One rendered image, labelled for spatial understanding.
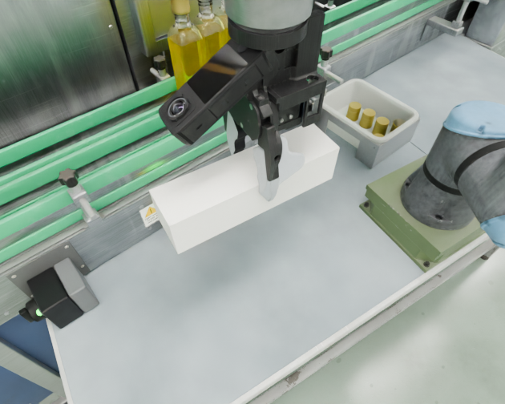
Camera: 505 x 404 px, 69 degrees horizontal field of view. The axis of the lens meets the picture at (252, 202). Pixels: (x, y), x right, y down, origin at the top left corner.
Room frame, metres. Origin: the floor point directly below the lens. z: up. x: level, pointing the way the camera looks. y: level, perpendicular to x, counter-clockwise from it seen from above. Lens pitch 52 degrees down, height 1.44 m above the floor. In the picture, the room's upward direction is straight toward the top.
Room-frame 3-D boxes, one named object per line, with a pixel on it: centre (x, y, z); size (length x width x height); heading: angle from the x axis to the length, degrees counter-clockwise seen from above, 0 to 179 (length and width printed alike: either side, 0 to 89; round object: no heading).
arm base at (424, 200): (0.49, -0.39, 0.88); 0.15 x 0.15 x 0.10
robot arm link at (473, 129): (0.48, -0.39, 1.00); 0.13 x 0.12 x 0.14; 6
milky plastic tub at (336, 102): (0.80, -0.30, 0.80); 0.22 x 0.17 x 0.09; 39
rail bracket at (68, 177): (0.38, 0.28, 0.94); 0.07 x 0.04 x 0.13; 39
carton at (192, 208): (0.32, 0.00, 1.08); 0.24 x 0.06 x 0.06; 121
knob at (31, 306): (0.26, 0.40, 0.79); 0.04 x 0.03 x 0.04; 39
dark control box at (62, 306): (0.29, 0.35, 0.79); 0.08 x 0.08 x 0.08; 39
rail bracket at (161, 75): (0.76, 0.22, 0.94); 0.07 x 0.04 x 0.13; 39
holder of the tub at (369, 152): (0.82, -0.29, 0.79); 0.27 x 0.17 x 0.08; 39
